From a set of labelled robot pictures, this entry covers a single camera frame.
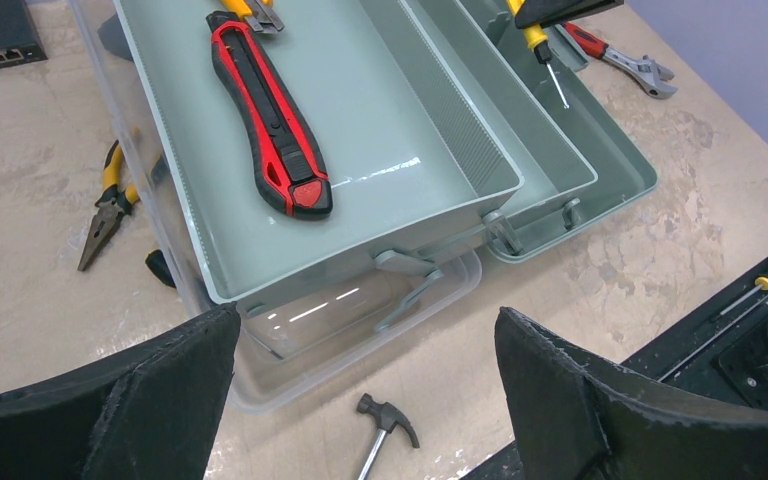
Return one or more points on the yellow handled screwdriver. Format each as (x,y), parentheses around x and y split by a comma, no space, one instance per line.
(537,41)

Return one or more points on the small black flat box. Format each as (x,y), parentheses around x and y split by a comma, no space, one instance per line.
(113,39)

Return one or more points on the black handled hammer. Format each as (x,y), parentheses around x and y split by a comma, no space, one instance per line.
(387,419)

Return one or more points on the translucent green tool box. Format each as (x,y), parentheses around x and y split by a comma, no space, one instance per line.
(441,136)

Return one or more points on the yellow handled pliers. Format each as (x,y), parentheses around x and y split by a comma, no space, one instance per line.
(257,14)

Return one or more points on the red black utility knife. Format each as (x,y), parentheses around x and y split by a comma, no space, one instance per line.
(289,170)

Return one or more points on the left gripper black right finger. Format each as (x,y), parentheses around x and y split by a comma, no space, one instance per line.
(577,415)

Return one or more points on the black handled screwdriver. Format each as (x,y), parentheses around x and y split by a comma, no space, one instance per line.
(157,265)

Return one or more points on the red adjustable wrench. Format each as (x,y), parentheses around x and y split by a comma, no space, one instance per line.
(652,77)

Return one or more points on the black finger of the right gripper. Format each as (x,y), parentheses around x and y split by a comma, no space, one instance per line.
(563,10)

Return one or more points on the yellow black needle pliers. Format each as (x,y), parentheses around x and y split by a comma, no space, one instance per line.
(113,205)

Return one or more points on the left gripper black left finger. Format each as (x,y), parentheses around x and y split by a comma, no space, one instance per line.
(151,411)

